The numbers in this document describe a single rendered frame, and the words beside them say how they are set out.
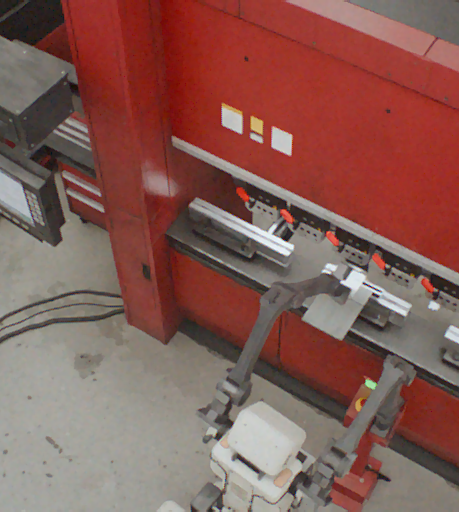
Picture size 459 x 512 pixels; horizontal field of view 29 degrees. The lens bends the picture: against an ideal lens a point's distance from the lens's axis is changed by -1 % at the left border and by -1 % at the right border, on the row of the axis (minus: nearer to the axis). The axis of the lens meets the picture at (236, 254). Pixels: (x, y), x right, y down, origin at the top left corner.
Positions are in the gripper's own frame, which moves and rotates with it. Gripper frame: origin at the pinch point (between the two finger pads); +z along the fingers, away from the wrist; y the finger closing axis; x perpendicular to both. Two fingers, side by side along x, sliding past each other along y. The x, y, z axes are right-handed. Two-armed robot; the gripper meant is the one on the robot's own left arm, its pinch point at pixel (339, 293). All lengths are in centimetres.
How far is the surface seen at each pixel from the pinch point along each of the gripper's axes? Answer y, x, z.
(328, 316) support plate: -1.0, 10.4, -3.3
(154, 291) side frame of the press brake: 86, 36, 38
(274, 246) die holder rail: 35.9, -5.6, 7.9
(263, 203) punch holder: 40.2, -16.4, -19.0
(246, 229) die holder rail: 51, -7, 9
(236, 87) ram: 52, -42, -70
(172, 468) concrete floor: 43, 106, 60
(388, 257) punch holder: -14.4, -18.6, -22.5
